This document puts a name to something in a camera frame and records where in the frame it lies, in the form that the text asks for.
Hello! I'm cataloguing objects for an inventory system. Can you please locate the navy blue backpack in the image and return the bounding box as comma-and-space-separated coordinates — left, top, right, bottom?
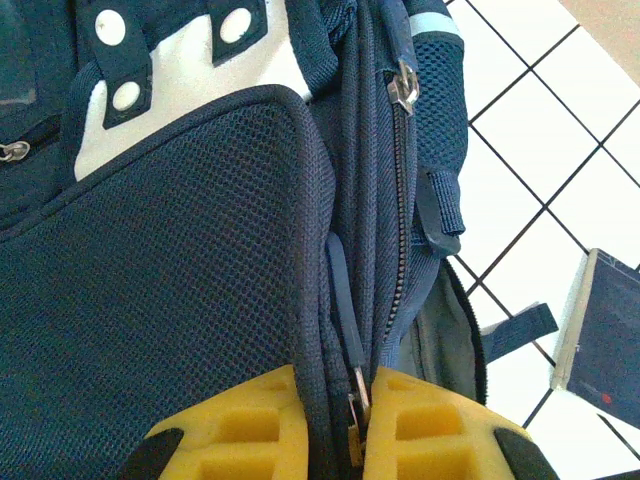
0, 0, 560, 480

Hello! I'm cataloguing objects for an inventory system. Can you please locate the navy blue book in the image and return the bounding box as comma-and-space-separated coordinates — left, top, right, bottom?
549, 248, 640, 431

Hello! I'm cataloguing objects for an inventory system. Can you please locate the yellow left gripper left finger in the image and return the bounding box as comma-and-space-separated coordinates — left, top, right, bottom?
118, 363, 309, 480

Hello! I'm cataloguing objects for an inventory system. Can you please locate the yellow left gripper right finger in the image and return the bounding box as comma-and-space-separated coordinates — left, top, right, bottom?
362, 367, 559, 480

